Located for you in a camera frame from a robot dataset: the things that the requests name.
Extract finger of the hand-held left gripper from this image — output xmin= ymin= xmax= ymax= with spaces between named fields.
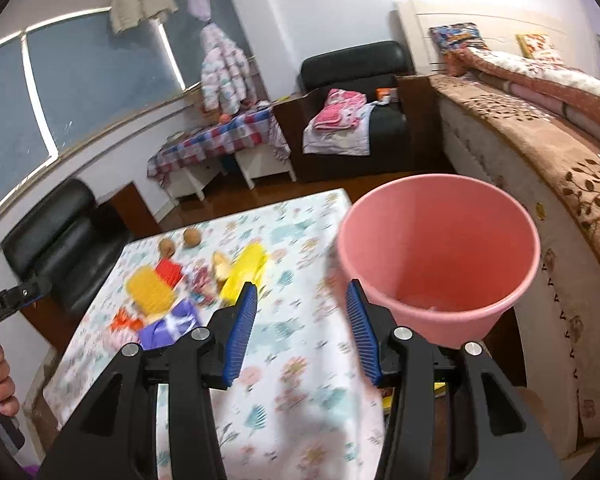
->
xmin=19 ymin=279 xmax=54 ymax=307

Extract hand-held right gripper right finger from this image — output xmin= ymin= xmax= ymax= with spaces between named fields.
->
xmin=345 ymin=279 xmax=565 ymax=480

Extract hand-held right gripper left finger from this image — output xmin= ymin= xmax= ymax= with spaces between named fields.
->
xmin=37 ymin=281 xmax=259 ymax=480

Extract bread slice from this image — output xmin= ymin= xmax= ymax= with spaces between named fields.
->
xmin=211 ymin=251 xmax=233 ymax=281

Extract purple cloth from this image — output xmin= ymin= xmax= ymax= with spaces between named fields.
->
xmin=136 ymin=300 xmax=203 ymax=352

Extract pink plastic bucket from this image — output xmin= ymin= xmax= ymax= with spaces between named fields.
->
xmin=336 ymin=174 xmax=541 ymax=348

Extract black leather armchair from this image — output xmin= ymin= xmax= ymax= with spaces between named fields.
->
xmin=1 ymin=178 xmax=151 ymax=316
xmin=272 ymin=40 xmax=448 ymax=183

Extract colourful crumpled wrapper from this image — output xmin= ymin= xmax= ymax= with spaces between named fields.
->
xmin=185 ymin=262 xmax=218 ymax=308

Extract yellow toy piece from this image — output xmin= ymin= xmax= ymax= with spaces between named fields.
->
xmin=220 ymin=244 xmax=270 ymax=306

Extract floral bear tablecloth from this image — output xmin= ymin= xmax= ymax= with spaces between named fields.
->
xmin=42 ymin=189 xmax=386 ymax=480

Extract orange small toy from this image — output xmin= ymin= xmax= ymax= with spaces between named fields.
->
xmin=109 ymin=308 xmax=146 ymax=333

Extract yellow ridged toy block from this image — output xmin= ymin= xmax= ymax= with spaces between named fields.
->
xmin=125 ymin=267 xmax=177 ymax=318

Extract white stool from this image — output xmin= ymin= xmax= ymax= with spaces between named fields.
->
xmin=234 ymin=147 xmax=297 ymax=190
xmin=167 ymin=162 xmax=226 ymax=201

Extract plaid tablecloth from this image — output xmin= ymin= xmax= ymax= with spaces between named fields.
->
xmin=146 ymin=105 xmax=292 ymax=181

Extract pink folded clothes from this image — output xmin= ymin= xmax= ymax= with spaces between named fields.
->
xmin=312 ymin=88 xmax=368 ymax=131

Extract large bay window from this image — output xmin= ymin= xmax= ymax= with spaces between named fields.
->
xmin=0 ymin=0 xmax=258 ymax=226

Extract pastel puffer jacket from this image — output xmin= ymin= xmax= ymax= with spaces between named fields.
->
xmin=200 ymin=25 xmax=258 ymax=113

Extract brown leaf-pattern blanket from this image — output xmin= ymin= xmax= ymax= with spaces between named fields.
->
xmin=430 ymin=74 xmax=600 ymax=286

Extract cream knitted garment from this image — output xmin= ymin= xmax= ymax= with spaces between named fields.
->
xmin=109 ymin=0 xmax=180 ymax=36

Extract colourful patterned pillow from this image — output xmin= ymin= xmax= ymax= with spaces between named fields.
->
xmin=428 ymin=22 xmax=486 ymax=56

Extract orange floral quilt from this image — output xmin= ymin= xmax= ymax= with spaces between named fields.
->
xmin=447 ymin=47 xmax=600 ymax=146

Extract lilac hanging garment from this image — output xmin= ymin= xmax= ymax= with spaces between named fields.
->
xmin=187 ymin=0 xmax=218 ymax=26

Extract yellow and red pillow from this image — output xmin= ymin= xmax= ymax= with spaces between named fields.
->
xmin=516 ymin=33 xmax=563 ymax=63

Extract white bed headboard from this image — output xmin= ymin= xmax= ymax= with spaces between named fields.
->
xmin=395 ymin=0 xmax=598 ymax=78

